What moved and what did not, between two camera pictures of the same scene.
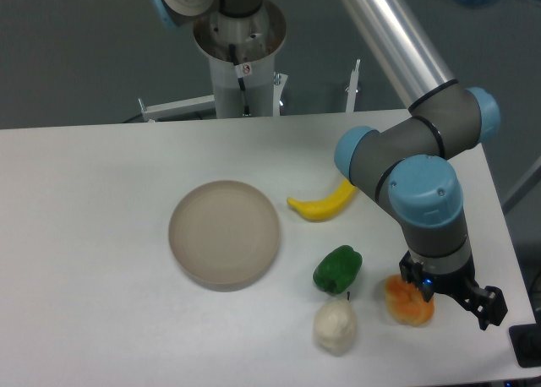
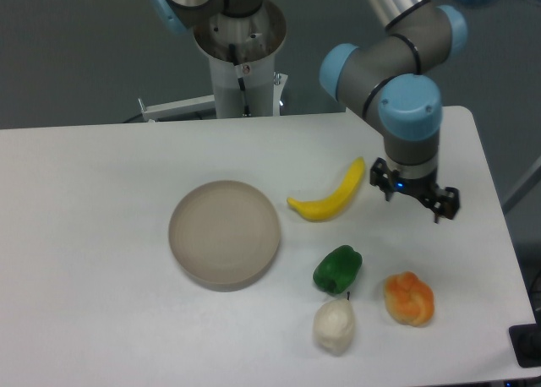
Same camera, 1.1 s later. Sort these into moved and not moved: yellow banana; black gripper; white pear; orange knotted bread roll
Moved: black gripper
Not moved: yellow banana; white pear; orange knotted bread roll
